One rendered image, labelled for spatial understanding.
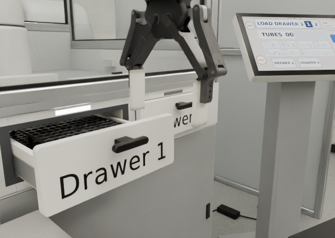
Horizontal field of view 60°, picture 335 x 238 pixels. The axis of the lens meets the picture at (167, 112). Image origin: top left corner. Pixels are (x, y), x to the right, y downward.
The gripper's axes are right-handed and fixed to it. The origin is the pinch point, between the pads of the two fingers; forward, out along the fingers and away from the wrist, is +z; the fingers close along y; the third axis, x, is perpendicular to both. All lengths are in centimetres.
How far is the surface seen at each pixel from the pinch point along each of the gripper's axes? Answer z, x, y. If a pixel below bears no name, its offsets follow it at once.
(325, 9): -29, -153, 21
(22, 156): 9.3, 15.6, 19.2
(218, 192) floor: 99, -138, 73
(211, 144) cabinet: 25, -49, 23
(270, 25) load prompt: -17, -86, 22
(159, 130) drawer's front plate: 6.9, -7.1, 8.1
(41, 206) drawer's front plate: 13.4, 17.5, 8.6
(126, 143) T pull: 5.8, 4.4, 4.6
